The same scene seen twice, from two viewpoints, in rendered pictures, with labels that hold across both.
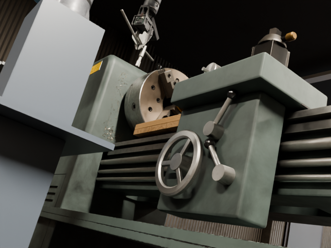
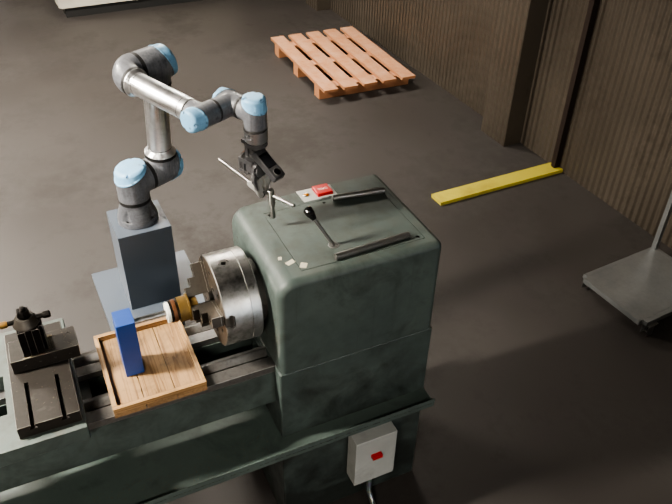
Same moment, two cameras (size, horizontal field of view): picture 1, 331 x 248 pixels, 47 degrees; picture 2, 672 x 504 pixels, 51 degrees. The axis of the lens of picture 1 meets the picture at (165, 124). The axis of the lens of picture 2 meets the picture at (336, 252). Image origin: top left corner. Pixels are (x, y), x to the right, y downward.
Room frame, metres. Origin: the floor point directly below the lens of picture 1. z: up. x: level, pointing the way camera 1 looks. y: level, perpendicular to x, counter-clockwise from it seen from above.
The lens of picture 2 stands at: (2.04, -1.74, 2.66)
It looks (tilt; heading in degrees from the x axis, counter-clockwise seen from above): 37 degrees down; 96
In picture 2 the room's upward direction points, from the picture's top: 2 degrees clockwise
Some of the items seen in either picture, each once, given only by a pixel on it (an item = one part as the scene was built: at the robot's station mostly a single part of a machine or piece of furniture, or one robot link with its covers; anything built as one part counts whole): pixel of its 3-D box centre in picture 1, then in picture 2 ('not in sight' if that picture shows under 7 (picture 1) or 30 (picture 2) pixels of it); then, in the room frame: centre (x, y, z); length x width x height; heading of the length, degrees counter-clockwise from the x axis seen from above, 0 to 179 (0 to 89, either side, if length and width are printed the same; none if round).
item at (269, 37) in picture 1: (272, 43); (25, 319); (0.93, -0.23, 1.14); 0.08 x 0.08 x 0.03
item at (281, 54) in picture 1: (268, 64); (31, 335); (0.93, -0.24, 1.07); 0.07 x 0.07 x 0.10; 31
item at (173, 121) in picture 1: (199, 144); (148, 362); (1.25, -0.13, 0.89); 0.36 x 0.30 x 0.04; 121
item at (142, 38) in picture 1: (141, 39); (254, 186); (1.57, 0.21, 1.40); 0.06 x 0.03 x 0.09; 149
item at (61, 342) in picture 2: not in sight; (44, 349); (0.95, -0.22, 1.00); 0.20 x 0.10 x 0.05; 31
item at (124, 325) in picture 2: not in sight; (128, 342); (1.21, -0.16, 1.00); 0.08 x 0.06 x 0.23; 121
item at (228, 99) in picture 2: not in sight; (227, 104); (1.49, 0.26, 1.67); 0.11 x 0.11 x 0.08; 57
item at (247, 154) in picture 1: (212, 156); not in sight; (0.82, -0.12, 0.73); 0.27 x 0.12 x 0.27; 31
